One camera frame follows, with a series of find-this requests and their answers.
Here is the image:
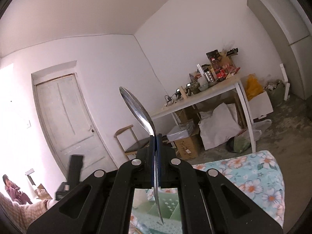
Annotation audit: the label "metal spoon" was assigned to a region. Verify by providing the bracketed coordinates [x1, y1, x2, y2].
[119, 87, 164, 224]

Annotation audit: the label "wooden chair black seat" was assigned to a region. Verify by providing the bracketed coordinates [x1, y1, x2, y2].
[114, 125, 149, 160]

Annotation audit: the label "cardboard box under table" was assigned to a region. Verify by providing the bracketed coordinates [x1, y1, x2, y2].
[174, 135, 200, 160]

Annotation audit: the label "white wooden door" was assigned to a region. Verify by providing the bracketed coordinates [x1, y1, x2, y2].
[32, 73, 117, 179]

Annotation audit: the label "seated person in background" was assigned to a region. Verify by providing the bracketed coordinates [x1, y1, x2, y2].
[3, 174, 32, 205]

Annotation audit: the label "white sack under table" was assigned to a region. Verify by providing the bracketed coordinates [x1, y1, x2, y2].
[199, 103, 242, 150]

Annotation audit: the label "white side table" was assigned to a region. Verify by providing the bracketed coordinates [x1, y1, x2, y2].
[151, 74, 256, 153]

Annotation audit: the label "floral blue tablecloth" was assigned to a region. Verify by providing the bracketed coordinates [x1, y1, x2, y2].
[128, 150, 286, 234]

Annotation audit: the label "white box yellow bag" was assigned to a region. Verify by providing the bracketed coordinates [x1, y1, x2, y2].
[242, 74, 273, 120]

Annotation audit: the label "green bag on floor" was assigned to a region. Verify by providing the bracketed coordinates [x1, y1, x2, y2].
[265, 80, 285, 107]

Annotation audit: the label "grey refrigerator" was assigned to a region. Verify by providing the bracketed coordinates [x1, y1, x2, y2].
[247, 0, 311, 100]

